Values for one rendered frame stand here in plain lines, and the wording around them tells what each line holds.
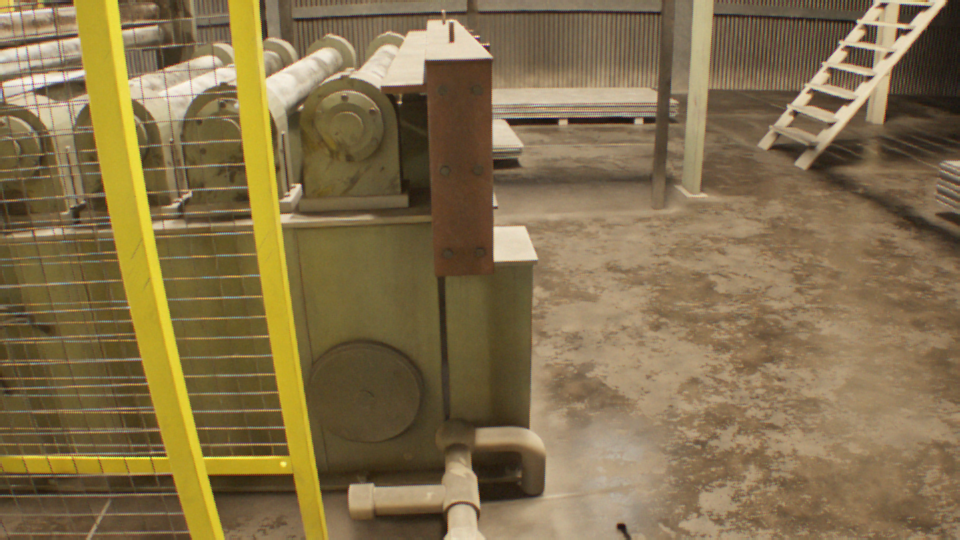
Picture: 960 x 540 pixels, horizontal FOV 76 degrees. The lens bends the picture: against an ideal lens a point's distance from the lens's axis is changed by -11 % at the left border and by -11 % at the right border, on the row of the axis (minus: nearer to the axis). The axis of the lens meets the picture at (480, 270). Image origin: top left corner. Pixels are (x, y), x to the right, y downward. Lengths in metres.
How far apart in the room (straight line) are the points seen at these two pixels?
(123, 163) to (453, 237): 0.97
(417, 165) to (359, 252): 2.08
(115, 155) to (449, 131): 0.90
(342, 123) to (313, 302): 0.53
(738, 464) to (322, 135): 1.71
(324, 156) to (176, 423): 0.94
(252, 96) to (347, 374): 0.98
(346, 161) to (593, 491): 1.27
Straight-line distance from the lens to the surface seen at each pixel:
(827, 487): 2.50
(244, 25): 1.42
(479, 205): 1.81
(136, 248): 1.17
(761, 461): 2.54
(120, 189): 1.15
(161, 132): 2.08
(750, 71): 12.14
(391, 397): 2.14
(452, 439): 2.09
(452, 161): 1.78
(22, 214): 2.34
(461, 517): 1.84
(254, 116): 1.43
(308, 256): 2.00
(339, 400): 2.16
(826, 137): 6.80
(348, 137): 1.90
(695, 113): 5.34
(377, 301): 2.03
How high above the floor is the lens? 1.48
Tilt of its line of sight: 22 degrees down
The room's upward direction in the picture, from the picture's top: 1 degrees counter-clockwise
